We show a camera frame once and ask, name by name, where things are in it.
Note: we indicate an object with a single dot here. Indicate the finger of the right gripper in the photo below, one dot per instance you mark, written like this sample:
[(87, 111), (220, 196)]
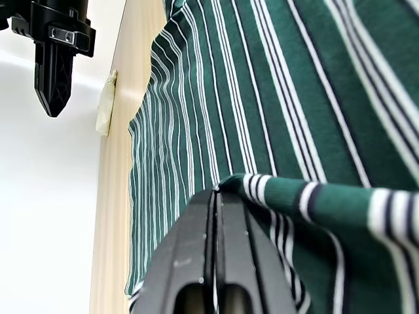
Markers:
[(55, 78)]

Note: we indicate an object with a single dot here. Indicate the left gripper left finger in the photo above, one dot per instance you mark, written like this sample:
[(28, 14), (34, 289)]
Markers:
[(183, 248)]

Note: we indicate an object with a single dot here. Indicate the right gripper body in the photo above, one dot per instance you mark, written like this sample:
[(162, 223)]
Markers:
[(55, 16)]

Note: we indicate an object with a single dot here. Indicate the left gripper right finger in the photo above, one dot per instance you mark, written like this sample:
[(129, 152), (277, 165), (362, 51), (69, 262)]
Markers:
[(242, 255)]

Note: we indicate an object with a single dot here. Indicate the green striped T-shirt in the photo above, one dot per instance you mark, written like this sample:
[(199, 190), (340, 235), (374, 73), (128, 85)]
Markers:
[(262, 98)]

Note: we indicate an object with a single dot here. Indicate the beige tape piece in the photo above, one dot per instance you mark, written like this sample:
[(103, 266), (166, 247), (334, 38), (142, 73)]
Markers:
[(106, 104)]

